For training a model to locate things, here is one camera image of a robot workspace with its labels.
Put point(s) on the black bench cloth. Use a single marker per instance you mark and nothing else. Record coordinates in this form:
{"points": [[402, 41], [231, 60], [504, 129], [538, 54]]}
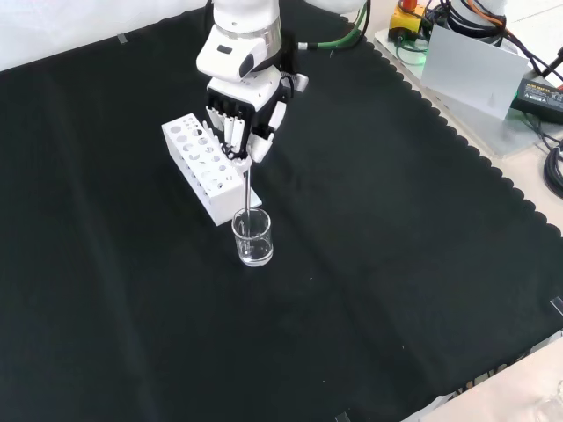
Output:
{"points": [[176, 307]]}

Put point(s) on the clear glass rod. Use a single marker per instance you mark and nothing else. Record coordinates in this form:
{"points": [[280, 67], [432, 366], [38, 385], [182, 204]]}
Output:
{"points": [[248, 193]]}

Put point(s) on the clear cloth clip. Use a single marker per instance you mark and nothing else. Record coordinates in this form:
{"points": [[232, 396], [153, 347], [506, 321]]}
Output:
{"points": [[344, 418], [123, 38], [557, 306]]}

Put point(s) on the yellow stop button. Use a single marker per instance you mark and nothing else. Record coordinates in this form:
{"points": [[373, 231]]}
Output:
{"points": [[407, 19]]}

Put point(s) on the small clear glass beaker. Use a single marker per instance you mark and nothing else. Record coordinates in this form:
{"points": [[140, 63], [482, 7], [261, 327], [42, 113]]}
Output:
{"points": [[253, 246]]}

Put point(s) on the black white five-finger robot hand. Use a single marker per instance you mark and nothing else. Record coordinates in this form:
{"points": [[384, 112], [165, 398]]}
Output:
{"points": [[246, 94]]}

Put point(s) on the black power adapter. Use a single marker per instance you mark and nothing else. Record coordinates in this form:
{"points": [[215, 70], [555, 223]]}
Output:
{"points": [[538, 94]]}

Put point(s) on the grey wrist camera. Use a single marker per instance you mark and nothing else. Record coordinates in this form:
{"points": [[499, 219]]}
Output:
{"points": [[301, 82]]}

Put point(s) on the white test tube rack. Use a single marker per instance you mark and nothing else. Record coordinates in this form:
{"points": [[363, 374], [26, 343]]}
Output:
{"points": [[193, 162]]}

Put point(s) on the grey base plate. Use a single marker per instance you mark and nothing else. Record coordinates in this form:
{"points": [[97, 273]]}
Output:
{"points": [[510, 136]]}

